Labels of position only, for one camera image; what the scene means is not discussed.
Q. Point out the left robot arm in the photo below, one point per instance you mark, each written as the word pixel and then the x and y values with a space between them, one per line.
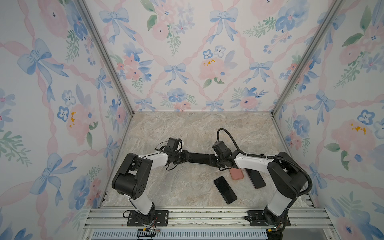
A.
pixel 131 181

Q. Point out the corner aluminium post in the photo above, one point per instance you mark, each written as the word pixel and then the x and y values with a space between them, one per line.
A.
pixel 329 17
pixel 94 32

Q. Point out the right corner aluminium post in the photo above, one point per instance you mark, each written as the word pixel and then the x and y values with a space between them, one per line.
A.
pixel 329 17

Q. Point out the black phone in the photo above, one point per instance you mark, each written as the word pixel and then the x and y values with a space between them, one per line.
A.
pixel 203 159
pixel 225 190

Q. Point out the pink phone case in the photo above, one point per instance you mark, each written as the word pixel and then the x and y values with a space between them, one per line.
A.
pixel 236 174

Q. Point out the black phone case right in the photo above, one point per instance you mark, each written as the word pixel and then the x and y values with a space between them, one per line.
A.
pixel 256 179

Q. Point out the left corner aluminium post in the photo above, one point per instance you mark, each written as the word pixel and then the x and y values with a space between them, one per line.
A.
pixel 94 32

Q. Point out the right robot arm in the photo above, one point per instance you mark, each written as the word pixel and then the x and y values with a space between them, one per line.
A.
pixel 291 181

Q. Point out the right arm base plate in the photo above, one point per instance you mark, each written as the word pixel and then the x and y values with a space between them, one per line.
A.
pixel 260 218

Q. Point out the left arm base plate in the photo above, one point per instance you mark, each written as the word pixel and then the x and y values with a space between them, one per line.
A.
pixel 155 218

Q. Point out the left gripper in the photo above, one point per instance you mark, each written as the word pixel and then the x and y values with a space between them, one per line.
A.
pixel 185 155

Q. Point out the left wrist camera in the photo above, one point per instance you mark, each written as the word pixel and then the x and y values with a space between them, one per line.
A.
pixel 173 145

